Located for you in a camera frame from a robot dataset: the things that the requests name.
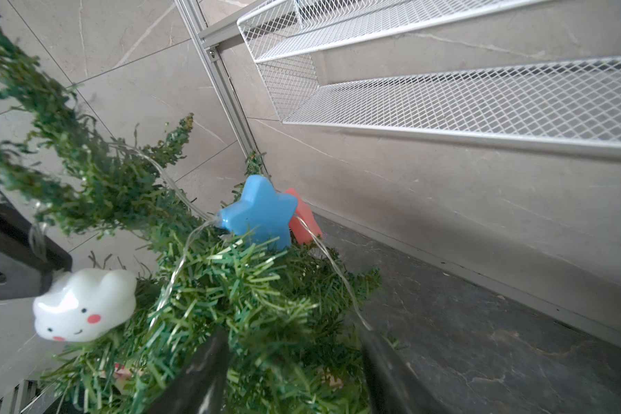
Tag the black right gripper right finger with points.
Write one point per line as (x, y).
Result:
(392, 386)

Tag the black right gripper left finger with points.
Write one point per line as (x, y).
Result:
(199, 386)

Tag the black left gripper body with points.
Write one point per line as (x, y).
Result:
(28, 264)

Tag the small green christmas tree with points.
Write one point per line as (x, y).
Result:
(283, 312)

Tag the white cloud light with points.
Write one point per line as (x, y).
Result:
(82, 306)

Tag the blue star light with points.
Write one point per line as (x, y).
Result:
(261, 214)

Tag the white wire mesh basket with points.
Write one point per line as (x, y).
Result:
(547, 72)

